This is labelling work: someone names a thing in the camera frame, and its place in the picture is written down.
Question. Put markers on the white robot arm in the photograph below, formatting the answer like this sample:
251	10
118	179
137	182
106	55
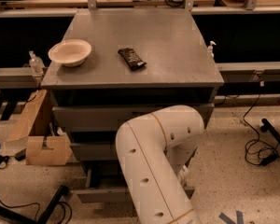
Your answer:
152	149

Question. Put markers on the black stand leg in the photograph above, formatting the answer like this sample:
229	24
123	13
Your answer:
267	127
8	214

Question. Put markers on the white pump bottle right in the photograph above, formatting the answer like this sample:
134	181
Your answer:
210	48

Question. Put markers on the clear sanitizer bottle left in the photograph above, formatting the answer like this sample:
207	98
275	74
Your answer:
36	63

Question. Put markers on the black snack packet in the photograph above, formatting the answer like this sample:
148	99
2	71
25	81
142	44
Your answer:
131	58

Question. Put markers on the grey top drawer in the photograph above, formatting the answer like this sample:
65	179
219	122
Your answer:
106	118

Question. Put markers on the white bowl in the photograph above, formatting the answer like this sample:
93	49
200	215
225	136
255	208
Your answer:
70	53

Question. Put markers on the grey drawer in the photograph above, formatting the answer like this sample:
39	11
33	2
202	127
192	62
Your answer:
102	187
94	151
106	118

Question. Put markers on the grey middle drawer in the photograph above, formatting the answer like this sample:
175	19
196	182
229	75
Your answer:
94	151

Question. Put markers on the cardboard box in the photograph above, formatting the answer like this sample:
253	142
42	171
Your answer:
42	147

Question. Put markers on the grey bottom drawer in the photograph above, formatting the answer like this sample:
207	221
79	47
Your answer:
102	187

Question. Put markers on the black stand leg left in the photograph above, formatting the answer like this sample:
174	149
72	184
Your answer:
8	214

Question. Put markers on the black stand leg right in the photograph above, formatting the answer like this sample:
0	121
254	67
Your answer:
267	127

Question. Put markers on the grey drawer cabinet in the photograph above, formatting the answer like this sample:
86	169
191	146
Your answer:
179	69

